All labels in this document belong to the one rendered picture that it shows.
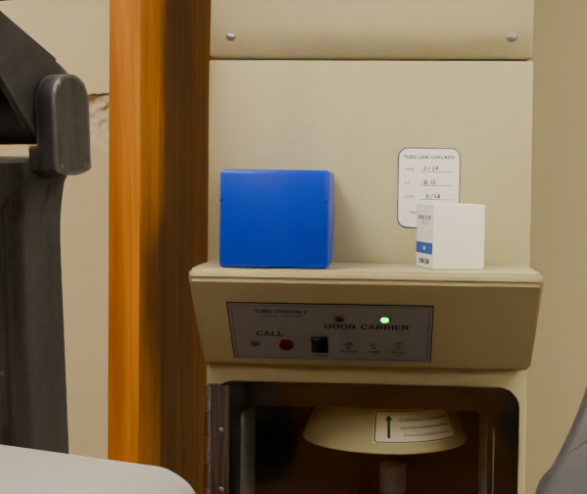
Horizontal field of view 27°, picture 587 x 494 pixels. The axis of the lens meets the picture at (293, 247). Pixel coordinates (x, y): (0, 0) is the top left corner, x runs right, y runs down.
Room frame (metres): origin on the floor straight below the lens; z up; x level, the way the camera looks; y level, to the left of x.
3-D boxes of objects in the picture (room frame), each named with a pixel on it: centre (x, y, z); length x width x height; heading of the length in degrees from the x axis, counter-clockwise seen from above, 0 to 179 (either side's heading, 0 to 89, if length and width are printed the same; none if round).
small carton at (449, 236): (1.15, -0.15, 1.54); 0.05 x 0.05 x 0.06; 12
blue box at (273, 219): (1.17, 0.01, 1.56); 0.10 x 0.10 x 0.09; 85
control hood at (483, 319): (1.16, -0.07, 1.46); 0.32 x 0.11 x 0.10; 85
